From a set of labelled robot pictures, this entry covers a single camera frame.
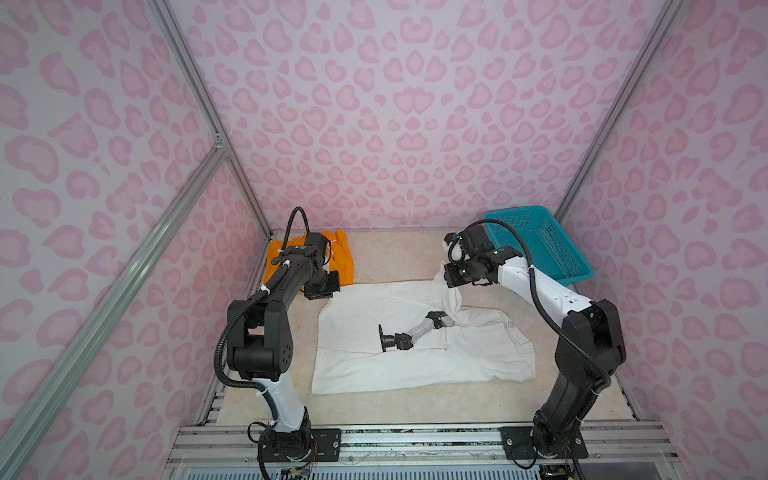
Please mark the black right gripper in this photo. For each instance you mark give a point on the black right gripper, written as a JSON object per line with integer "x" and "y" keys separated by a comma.
{"x": 450, "y": 276}

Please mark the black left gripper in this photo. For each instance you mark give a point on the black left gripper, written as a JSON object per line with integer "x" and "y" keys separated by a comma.
{"x": 334, "y": 286}

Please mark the orange shorts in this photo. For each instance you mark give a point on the orange shorts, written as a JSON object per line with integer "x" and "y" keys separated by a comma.
{"x": 341, "y": 259}

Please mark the white patterned garment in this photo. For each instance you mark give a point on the white patterned garment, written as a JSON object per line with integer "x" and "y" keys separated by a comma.
{"x": 401, "y": 335}

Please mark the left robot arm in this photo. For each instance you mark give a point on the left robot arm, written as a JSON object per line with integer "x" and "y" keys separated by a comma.
{"x": 256, "y": 348}

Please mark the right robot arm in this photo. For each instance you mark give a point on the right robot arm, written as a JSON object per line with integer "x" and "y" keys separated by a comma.
{"x": 590, "y": 344}

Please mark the teal plastic laundry basket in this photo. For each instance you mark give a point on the teal plastic laundry basket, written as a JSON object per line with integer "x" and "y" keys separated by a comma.
{"x": 553, "y": 251}

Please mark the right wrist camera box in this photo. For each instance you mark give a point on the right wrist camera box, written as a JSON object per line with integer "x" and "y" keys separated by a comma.
{"x": 474, "y": 241}

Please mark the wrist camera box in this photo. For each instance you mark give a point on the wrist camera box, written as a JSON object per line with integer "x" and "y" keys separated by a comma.
{"x": 321, "y": 243}
{"x": 474, "y": 241}

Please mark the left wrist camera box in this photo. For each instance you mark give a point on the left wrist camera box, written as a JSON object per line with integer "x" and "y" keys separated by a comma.
{"x": 321, "y": 243}

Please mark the aluminium frame post left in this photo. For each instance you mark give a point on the aluminium frame post left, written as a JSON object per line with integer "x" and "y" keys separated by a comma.
{"x": 180, "y": 50}

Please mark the aluminium frame post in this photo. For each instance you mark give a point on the aluminium frame post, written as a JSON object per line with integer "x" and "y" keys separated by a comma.
{"x": 670, "y": 14}
{"x": 180, "y": 50}

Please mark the aluminium frame post right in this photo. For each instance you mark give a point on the aluminium frame post right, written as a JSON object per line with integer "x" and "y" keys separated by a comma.
{"x": 670, "y": 14}

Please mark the aluminium diagonal frame bar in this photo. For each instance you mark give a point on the aluminium diagonal frame bar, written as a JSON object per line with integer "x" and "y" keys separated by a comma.
{"x": 39, "y": 413}

